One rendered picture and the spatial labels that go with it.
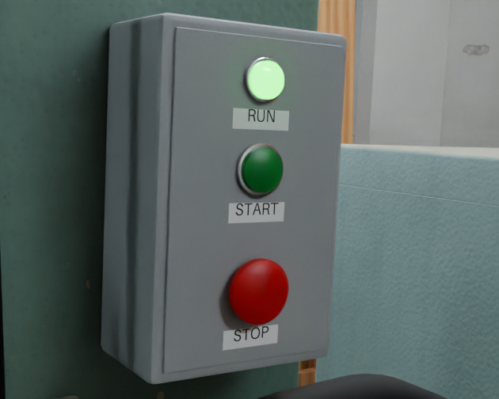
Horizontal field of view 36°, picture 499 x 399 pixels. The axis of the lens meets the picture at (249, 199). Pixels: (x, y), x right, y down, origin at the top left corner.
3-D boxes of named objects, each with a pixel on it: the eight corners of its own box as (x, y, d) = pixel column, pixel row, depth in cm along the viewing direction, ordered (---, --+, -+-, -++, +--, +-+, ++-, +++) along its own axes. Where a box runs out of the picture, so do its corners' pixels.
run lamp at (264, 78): (243, 101, 34) (245, 55, 34) (280, 104, 35) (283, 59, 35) (250, 101, 34) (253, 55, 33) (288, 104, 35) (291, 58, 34)
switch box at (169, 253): (97, 350, 38) (106, 22, 37) (264, 328, 44) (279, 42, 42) (150, 389, 33) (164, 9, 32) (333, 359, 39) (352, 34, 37)
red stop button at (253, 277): (223, 324, 35) (226, 259, 35) (278, 317, 36) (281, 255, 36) (235, 330, 34) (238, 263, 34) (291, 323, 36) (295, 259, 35)
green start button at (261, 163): (234, 196, 34) (238, 142, 34) (279, 195, 36) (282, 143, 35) (242, 198, 34) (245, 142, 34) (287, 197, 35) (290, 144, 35)
